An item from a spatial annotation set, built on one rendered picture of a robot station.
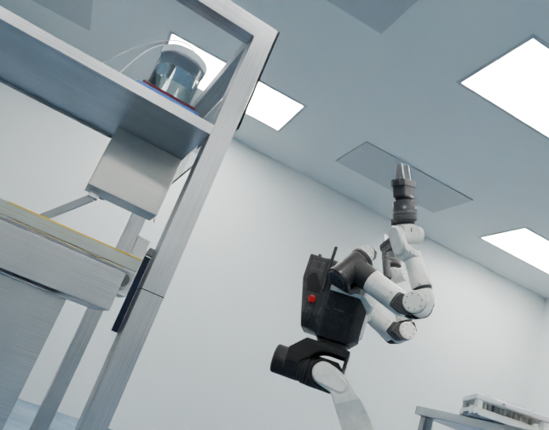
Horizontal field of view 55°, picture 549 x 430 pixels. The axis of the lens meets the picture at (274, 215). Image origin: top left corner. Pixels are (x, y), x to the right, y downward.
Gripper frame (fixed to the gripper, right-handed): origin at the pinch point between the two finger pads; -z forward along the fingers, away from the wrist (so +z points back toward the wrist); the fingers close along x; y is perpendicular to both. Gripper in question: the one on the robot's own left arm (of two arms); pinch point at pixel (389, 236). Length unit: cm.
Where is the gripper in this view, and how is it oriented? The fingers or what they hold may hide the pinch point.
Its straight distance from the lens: 265.1
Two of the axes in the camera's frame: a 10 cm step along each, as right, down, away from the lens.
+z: -0.6, 7.9, -6.1
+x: 4.4, -5.3, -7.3
